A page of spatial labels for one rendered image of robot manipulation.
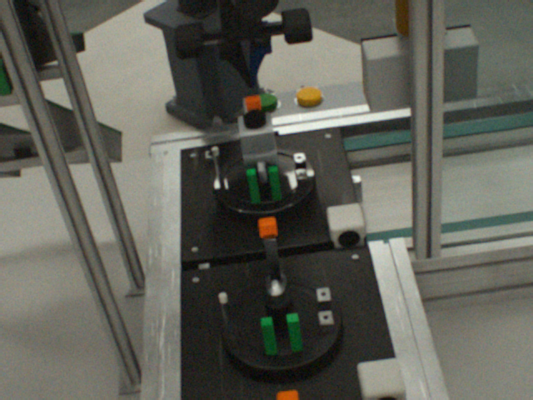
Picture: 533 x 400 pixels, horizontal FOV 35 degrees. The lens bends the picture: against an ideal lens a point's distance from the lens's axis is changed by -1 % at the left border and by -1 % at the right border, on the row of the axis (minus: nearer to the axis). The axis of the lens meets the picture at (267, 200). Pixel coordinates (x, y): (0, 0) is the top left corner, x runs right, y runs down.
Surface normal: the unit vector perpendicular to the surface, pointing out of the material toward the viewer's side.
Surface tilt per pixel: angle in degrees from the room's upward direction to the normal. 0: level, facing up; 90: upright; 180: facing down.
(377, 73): 90
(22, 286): 0
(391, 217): 0
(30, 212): 0
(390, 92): 90
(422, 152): 90
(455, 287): 90
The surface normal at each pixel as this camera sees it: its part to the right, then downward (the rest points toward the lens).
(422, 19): 0.07, 0.65
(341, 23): -0.11, -0.75
